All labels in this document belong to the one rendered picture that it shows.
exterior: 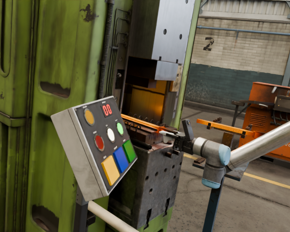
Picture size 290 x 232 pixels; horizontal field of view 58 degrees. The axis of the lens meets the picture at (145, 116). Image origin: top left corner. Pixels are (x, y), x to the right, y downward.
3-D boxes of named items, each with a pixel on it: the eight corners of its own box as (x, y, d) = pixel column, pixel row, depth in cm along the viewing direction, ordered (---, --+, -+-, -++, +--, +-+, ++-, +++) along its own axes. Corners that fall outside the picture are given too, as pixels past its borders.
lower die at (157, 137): (165, 141, 154) (167, 127, 152) (144, 147, 138) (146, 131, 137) (114, 122, 179) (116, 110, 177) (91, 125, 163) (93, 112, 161)
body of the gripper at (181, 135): (171, 148, 139) (190, 156, 132) (173, 132, 137) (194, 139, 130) (178, 146, 145) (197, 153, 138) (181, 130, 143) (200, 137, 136)
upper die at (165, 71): (175, 80, 147) (178, 63, 145) (154, 79, 131) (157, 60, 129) (121, 70, 171) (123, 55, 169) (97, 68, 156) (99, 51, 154)
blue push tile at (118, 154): (129, 165, 96) (121, 146, 96) (122, 173, 90) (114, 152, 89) (124, 166, 97) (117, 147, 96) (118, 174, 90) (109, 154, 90)
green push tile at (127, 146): (136, 156, 106) (129, 139, 105) (131, 162, 99) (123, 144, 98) (132, 157, 107) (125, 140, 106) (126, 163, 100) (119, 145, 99)
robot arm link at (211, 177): (222, 184, 134) (227, 161, 132) (217, 193, 124) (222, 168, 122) (204, 178, 139) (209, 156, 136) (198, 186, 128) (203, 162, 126)
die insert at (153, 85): (155, 88, 151) (157, 78, 150) (147, 88, 145) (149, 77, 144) (118, 79, 168) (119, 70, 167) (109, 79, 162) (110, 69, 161)
